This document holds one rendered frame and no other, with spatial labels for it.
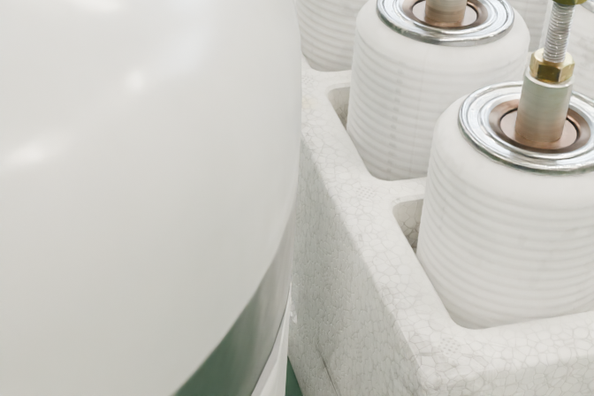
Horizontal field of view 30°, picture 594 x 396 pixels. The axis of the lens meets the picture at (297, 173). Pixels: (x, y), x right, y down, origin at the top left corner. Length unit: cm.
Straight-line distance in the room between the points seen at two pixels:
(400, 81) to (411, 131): 3
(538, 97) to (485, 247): 7
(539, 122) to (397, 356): 13
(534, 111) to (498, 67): 9
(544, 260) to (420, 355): 7
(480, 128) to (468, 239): 5
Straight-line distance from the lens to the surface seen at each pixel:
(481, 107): 53
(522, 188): 49
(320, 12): 70
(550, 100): 51
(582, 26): 64
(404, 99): 59
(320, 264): 63
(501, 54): 59
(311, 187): 62
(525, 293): 53
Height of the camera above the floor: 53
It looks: 35 degrees down
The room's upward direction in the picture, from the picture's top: 3 degrees clockwise
